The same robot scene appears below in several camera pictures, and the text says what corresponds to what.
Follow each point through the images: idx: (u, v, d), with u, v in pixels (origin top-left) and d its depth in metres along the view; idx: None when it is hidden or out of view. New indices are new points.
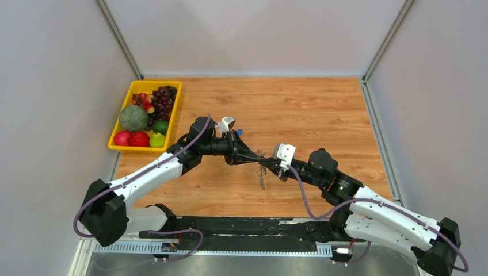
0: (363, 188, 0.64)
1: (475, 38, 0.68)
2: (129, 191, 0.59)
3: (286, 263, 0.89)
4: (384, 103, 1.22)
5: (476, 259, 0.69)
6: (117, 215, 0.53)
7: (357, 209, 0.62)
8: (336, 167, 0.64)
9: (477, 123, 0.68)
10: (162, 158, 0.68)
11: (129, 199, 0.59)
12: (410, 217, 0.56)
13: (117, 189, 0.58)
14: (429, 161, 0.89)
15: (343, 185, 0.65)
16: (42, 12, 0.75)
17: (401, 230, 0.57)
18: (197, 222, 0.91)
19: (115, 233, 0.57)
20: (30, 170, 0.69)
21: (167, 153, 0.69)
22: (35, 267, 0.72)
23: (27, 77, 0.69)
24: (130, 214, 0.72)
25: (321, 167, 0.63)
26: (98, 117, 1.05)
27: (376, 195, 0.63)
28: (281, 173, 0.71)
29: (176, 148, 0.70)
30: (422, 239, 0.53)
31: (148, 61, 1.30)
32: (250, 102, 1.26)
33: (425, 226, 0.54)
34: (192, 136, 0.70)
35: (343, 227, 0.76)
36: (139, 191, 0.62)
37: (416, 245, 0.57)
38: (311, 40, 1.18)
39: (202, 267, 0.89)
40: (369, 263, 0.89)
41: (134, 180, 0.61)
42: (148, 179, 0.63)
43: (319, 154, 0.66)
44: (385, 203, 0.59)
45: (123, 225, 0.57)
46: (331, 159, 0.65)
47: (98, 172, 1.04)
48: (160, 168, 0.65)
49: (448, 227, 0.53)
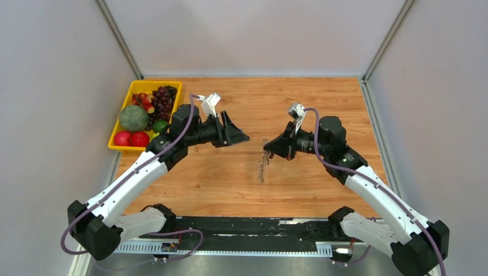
0: (366, 166, 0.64)
1: (475, 38, 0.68)
2: (108, 208, 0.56)
3: (286, 263, 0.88)
4: (384, 103, 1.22)
5: (475, 259, 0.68)
6: (101, 233, 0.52)
7: (353, 184, 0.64)
8: (343, 134, 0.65)
9: (476, 122, 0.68)
10: (141, 160, 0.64)
11: (111, 217, 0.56)
12: (401, 207, 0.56)
13: (94, 209, 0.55)
14: (429, 160, 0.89)
15: (347, 157, 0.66)
16: (42, 12, 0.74)
17: (387, 217, 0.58)
18: (196, 222, 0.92)
19: (110, 246, 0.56)
20: (29, 171, 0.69)
21: (146, 152, 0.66)
22: (35, 267, 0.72)
23: (26, 78, 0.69)
24: (125, 223, 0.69)
25: (327, 129, 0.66)
26: (98, 117, 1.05)
27: (376, 177, 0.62)
28: (292, 149, 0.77)
29: (155, 143, 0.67)
30: (403, 230, 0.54)
31: (148, 61, 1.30)
32: (250, 102, 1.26)
33: (412, 219, 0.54)
34: (175, 126, 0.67)
35: (340, 221, 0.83)
36: (122, 202, 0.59)
37: (397, 235, 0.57)
38: (311, 41, 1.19)
39: (202, 267, 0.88)
40: (369, 263, 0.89)
41: (111, 195, 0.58)
42: (130, 188, 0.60)
43: (331, 121, 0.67)
44: (381, 186, 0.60)
45: (115, 237, 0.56)
46: (340, 127, 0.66)
47: (98, 172, 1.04)
48: (140, 173, 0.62)
49: (437, 230, 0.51)
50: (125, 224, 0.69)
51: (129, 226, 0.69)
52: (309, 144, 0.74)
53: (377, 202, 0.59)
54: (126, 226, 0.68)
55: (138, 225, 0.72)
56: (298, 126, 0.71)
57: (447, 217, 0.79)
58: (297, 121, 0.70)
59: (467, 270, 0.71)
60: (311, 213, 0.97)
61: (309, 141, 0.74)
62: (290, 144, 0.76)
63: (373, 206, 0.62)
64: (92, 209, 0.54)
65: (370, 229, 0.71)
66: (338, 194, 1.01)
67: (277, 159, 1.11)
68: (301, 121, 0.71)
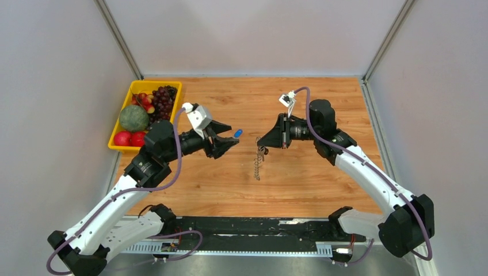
0: (355, 146, 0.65)
1: (475, 39, 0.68)
2: (84, 240, 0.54)
3: (286, 263, 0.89)
4: (384, 103, 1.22)
5: (475, 260, 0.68)
6: (78, 265, 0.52)
7: (342, 163, 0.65)
8: (332, 115, 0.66)
9: (476, 122, 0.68)
10: (122, 184, 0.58)
11: (91, 246, 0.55)
12: (387, 181, 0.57)
13: (72, 241, 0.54)
14: (429, 161, 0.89)
15: (338, 138, 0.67)
16: (42, 12, 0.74)
17: (374, 192, 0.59)
18: (196, 223, 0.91)
19: (95, 270, 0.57)
20: (30, 171, 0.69)
21: (124, 176, 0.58)
22: (35, 267, 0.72)
23: (27, 78, 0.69)
24: (113, 241, 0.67)
25: (316, 110, 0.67)
26: (98, 117, 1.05)
27: (364, 156, 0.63)
28: (286, 137, 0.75)
29: (134, 166, 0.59)
30: (387, 203, 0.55)
31: (148, 61, 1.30)
32: (250, 102, 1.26)
33: (396, 192, 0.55)
34: (149, 148, 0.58)
35: (338, 218, 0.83)
36: (102, 230, 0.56)
37: (383, 210, 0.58)
38: (311, 41, 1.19)
39: (202, 267, 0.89)
40: (369, 263, 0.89)
41: (89, 226, 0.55)
42: (107, 218, 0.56)
43: (320, 103, 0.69)
44: (368, 162, 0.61)
45: (98, 262, 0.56)
46: (330, 108, 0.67)
47: (98, 172, 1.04)
48: (117, 201, 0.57)
49: (420, 202, 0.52)
50: (114, 241, 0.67)
51: (118, 242, 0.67)
52: (302, 131, 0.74)
53: (364, 177, 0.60)
54: (115, 245, 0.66)
55: (128, 238, 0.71)
56: (290, 111, 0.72)
57: (446, 217, 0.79)
58: (289, 106, 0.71)
59: (466, 270, 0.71)
60: (311, 213, 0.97)
61: (302, 127, 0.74)
62: (284, 130, 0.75)
63: (361, 183, 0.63)
64: (68, 242, 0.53)
65: (360, 218, 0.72)
66: (338, 194, 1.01)
67: (277, 159, 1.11)
68: (292, 105, 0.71)
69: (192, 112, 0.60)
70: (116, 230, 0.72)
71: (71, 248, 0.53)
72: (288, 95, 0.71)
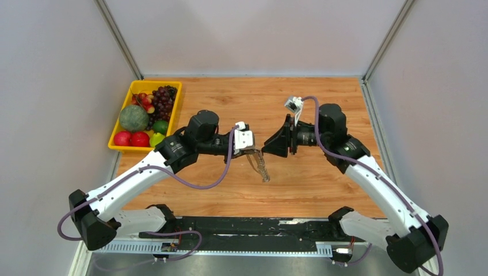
0: (368, 156, 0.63)
1: (475, 38, 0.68)
2: (105, 204, 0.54)
3: (286, 263, 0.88)
4: (384, 103, 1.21)
5: (476, 261, 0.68)
6: (95, 227, 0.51)
7: (353, 173, 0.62)
8: (343, 121, 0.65)
9: (476, 121, 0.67)
10: (151, 159, 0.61)
11: (107, 213, 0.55)
12: (402, 199, 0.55)
13: (92, 203, 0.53)
14: (430, 160, 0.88)
15: (350, 146, 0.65)
16: (41, 12, 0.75)
17: (387, 209, 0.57)
18: (196, 222, 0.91)
19: (105, 240, 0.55)
20: (30, 170, 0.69)
21: (155, 152, 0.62)
22: (34, 267, 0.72)
23: (27, 77, 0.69)
24: (124, 218, 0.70)
25: (327, 116, 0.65)
26: (98, 117, 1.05)
27: (378, 168, 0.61)
28: (294, 142, 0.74)
29: (166, 144, 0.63)
30: (402, 223, 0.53)
31: (148, 61, 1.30)
32: (250, 102, 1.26)
33: (412, 213, 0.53)
34: (191, 130, 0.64)
35: (339, 221, 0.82)
36: (122, 199, 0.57)
37: (394, 227, 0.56)
38: (311, 40, 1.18)
39: (202, 267, 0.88)
40: (370, 264, 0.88)
41: (111, 191, 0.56)
42: (130, 187, 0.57)
43: (331, 108, 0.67)
44: (382, 177, 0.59)
45: (110, 231, 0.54)
46: (340, 114, 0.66)
47: (98, 172, 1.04)
48: (143, 173, 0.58)
49: (436, 224, 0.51)
50: (124, 219, 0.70)
51: (128, 222, 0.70)
52: (310, 137, 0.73)
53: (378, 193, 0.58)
54: (124, 222, 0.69)
55: (136, 222, 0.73)
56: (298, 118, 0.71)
57: (447, 216, 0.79)
58: (296, 112, 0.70)
59: (467, 269, 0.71)
60: (311, 213, 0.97)
61: (309, 133, 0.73)
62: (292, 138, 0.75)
63: (372, 196, 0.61)
64: (90, 202, 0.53)
65: (363, 225, 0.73)
66: (339, 194, 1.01)
67: (277, 159, 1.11)
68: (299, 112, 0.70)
69: (241, 133, 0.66)
70: (128, 212, 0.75)
71: (88, 211, 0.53)
72: (294, 102, 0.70)
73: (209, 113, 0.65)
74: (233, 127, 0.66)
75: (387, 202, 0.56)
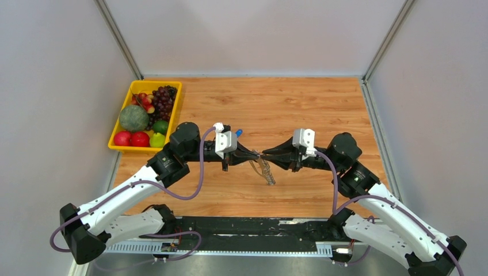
0: (378, 184, 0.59)
1: (475, 38, 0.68)
2: (96, 218, 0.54)
3: (286, 263, 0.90)
4: (384, 103, 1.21)
5: (475, 262, 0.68)
6: (85, 241, 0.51)
7: (366, 204, 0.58)
8: (358, 155, 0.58)
9: (476, 122, 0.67)
10: (142, 174, 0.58)
11: (98, 226, 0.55)
12: (420, 225, 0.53)
13: (84, 217, 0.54)
14: (430, 160, 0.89)
15: (359, 176, 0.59)
16: (42, 13, 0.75)
17: (407, 237, 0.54)
18: (196, 223, 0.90)
19: (95, 253, 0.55)
20: (31, 171, 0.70)
21: (146, 167, 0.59)
22: (34, 267, 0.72)
23: (28, 78, 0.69)
24: (114, 229, 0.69)
25: (343, 152, 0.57)
26: (98, 117, 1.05)
27: (391, 195, 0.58)
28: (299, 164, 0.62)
29: (157, 158, 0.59)
30: (426, 251, 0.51)
31: (148, 61, 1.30)
32: (250, 102, 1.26)
33: (434, 238, 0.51)
34: (172, 147, 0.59)
35: (343, 226, 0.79)
36: (113, 213, 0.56)
37: (417, 253, 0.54)
38: (311, 39, 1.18)
39: (202, 267, 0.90)
40: (369, 263, 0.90)
41: (103, 206, 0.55)
42: (121, 202, 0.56)
43: (343, 138, 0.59)
44: (398, 206, 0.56)
45: (100, 245, 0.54)
46: (355, 146, 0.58)
47: (99, 173, 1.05)
48: (134, 188, 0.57)
49: (457, 246, 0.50)
50: (116, 229, 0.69)
51: (119, 232, 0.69)
52: (317, 158, 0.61)
53: (396, 223, 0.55)
54: (115, 232, 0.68)
55: (129, 230, 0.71)
56: (305, 156, 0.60)
57: (446, 217, 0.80)
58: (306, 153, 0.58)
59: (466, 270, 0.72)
60: (311, 213, 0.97)
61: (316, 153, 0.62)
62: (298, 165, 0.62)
63: (387, 223, 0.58)
64: (80, 216, 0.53)
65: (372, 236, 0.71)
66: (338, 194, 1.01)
67: None
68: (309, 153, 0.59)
69: (221, 134, 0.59)
70: (121, 219, 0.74)
71: (79, 226, 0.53)
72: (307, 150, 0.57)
73: (187, 126, 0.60)
74: (210, 130, 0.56)
75: (406, 230, 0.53)
